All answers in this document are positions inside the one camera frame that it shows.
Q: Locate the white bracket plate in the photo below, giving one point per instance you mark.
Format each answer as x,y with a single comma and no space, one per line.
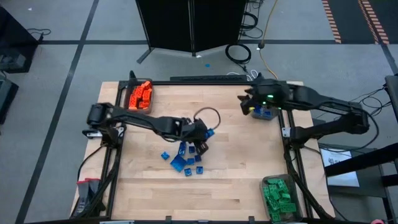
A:
286,132
121,131
92,134

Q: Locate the small red object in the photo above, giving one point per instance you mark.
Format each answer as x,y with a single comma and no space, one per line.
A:
378,222

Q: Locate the grey tool with red tip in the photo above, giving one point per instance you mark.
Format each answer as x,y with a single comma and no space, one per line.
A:
81,199
93,189

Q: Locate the green curved-bottom toy brick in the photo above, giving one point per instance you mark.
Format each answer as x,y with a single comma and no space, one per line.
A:
275,216

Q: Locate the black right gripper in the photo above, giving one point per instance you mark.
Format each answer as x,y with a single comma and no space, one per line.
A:
264,91

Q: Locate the black metal stand frame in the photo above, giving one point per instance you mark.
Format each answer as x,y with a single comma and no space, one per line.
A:
360,160

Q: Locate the orange square toy brick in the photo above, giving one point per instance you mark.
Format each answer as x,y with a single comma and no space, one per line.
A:
146,84

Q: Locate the group of blue bricks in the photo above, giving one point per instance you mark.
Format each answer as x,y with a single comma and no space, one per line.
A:
202,83

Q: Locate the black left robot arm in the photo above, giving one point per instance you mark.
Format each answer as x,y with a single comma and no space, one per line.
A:
140,119

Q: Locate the green square toy brick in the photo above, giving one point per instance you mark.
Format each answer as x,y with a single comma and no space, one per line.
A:
282,185

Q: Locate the black monitor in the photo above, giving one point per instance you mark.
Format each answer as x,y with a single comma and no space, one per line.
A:
392,93

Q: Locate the black folding screen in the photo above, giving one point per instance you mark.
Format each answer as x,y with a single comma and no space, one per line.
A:
168,25

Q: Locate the white paper sheet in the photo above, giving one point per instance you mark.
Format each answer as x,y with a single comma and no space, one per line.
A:
337,161

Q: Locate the translucent grey plastic bin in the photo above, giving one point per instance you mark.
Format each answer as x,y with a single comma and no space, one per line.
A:
274,115
140,111
298,193

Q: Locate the black cabinet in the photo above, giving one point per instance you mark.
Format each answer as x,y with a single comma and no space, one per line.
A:
12,40

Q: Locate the black flat bar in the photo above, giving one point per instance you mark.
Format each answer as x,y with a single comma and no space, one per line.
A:
208,78

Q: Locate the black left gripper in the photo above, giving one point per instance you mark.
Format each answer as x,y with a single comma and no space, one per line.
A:
191,130

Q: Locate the black box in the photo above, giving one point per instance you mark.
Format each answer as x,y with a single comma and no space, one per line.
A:
6,96

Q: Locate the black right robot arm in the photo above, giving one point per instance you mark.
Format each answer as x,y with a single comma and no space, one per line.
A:
326,105

